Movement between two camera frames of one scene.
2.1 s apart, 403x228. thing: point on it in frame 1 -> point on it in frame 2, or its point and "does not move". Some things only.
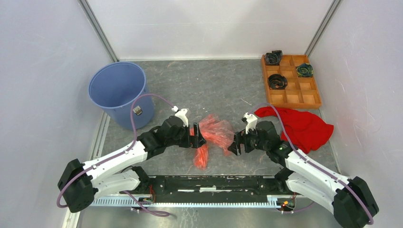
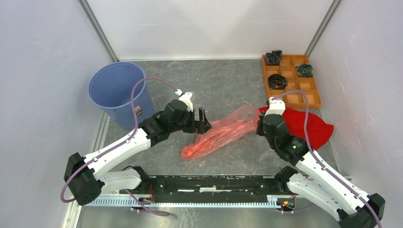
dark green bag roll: (304, 70) does not move
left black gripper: (196, 140) -> (206, 125)
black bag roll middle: (277, 81) does not move
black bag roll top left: (273, 59) does not move
